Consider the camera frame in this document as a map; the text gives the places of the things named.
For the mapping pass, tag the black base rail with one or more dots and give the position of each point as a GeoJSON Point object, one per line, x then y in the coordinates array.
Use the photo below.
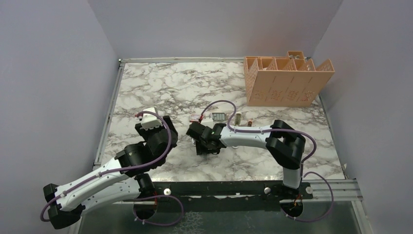
{"type": "Point", "coordinates": [226, 196]}

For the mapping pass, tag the aluminium table frame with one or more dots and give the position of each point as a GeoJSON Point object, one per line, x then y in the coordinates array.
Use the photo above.
{"type": "Point", "coordinates": [180, 87]}

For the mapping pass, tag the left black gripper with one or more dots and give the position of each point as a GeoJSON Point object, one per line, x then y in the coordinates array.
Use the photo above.
{"type": "Point", "coordinates": [145, 133]}

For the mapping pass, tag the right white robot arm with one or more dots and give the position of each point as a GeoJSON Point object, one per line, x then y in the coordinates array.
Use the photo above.
{"type": "Point", "coordinates": [284, 143]}

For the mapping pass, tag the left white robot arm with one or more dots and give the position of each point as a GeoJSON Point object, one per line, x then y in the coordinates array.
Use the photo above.
{"type": "Point", "coordinates": [123, 177]}

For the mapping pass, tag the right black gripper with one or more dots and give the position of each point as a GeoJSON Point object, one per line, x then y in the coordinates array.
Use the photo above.
{"type": "Point", "coordinates": [200, 149]}

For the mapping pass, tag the orange desk organizer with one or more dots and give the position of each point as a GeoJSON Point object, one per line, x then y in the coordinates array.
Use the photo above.
{"type": "Point", "coordinates": [290, 81]}

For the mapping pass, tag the red white staple box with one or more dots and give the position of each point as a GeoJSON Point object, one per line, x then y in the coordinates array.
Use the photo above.
{"type": "Point", "coordinates": [195, 118]}

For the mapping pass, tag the grey teal staple box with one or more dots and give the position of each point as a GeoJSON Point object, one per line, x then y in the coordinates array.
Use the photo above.
{"type": "Point", "coordinates": [218, 116]}

